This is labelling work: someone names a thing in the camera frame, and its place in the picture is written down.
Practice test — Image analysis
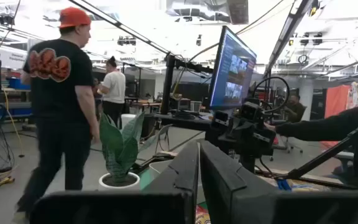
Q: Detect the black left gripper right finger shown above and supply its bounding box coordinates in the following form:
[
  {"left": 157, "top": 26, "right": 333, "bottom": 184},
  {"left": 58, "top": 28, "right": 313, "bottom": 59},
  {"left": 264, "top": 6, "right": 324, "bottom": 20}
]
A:
[{"left": 200, "top": 139, "right": 358, "bottom": 224}]

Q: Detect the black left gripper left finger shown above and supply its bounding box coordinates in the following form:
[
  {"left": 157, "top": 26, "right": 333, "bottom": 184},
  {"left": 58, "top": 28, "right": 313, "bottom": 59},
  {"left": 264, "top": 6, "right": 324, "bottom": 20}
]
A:
[{"left": 29, "top": 139, "right": 200, "bottom": 224}]

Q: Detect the red Maruchan noodle packet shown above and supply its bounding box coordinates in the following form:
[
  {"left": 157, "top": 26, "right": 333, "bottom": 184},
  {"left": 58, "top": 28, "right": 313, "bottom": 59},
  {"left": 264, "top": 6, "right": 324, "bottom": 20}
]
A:
[{"left": 195, "top": 203, "right": 213, "bottom": 224}]

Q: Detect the person's hand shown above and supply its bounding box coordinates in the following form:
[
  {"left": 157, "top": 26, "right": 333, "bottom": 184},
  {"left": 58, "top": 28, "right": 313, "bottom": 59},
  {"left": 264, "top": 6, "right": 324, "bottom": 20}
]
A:
[{"left": 263, "top": 121, "right": 278, "bottom": 132}]

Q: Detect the light grey plastic bin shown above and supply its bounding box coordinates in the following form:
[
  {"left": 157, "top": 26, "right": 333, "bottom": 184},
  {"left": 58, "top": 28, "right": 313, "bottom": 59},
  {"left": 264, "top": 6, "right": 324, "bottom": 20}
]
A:
[{"left": 148, "top": 159, "right": 175, "bottom": 183}]

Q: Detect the person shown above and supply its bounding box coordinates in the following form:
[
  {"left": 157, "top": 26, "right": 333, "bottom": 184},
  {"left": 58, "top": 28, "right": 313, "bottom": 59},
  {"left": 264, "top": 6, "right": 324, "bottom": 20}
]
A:
[
  {"left": 97, "top": 55, "right": 127, "bottom": 127},
  {"left": 11, "top": 6, "right": 101, "bottom": 224},
  {"left": 283, "top": 94, "right": 308, "bottom": 124}
]

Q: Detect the white plant pot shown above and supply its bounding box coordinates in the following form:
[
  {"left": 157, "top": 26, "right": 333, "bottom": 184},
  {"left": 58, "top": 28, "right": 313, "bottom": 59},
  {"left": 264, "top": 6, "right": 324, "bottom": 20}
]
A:
[{"left": 97, "top": 171, "right": 141, "bottom": 192}]

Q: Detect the grey operator desk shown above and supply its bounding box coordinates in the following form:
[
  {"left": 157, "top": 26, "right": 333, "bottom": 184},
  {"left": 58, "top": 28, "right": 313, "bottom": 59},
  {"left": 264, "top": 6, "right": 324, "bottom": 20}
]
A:
[{"left": 154, "top": 111, "right": 213, "bottom": 132}]

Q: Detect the computer monitor with blue screen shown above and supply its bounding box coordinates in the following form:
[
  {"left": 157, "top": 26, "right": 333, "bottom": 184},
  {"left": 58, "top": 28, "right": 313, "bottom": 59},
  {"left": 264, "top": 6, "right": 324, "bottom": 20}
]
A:
[{"left": 209, "top": 25, "right": 258, "bottom": 111}]

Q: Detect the green snake plant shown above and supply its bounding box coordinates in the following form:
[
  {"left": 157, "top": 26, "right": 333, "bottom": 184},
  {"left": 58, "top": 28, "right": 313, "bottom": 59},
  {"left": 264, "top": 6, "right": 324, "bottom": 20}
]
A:
[{"left": 99, "top": 111, "right": 173, "bottom": 184}]

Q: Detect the white bucket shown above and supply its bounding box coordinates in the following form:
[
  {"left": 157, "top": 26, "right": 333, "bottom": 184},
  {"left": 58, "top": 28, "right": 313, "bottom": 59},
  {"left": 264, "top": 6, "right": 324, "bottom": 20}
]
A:
[{"left": 121, "top": 113, "right": 137, "bottom": 129}]

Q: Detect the black monitor pole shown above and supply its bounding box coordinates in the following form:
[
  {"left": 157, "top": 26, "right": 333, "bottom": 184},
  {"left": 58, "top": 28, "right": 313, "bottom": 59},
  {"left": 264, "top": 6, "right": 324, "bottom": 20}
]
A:
[{"left": 159, "top": 53, "right": 214, "bottom": 115}]

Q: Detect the plain orange fabric sheet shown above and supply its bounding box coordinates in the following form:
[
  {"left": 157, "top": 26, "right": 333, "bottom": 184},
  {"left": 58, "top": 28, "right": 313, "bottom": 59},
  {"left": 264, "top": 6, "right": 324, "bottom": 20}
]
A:
[{"left": 320, "top": 84, "right": 351, "bottom": 150}]

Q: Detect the overhead LED light bar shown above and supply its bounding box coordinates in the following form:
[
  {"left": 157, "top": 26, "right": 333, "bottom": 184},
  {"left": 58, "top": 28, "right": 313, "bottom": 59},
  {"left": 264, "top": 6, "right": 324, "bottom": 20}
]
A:
[{"left": 263, "top": 0, "right": 315, "bottom": 77}]

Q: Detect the blue storage bin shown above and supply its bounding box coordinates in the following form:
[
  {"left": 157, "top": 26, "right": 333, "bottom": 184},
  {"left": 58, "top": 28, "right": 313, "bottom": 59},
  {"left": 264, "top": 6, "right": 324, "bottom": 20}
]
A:
[{"left": 7, "top": 77, "right": 32, "bottom": 90}]

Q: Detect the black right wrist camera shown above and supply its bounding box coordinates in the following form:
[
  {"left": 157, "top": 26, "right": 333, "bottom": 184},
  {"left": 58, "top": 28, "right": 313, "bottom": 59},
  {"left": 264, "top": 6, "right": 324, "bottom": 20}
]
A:
[{"left": 239, "top": 101, "right": 263, "bottom": 124}]

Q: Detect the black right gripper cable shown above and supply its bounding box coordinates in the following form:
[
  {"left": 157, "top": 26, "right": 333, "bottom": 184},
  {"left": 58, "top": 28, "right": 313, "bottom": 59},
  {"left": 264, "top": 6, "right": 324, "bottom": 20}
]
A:
[{"left": 252, "top": 76, "right": 291, "bottom": 113}]

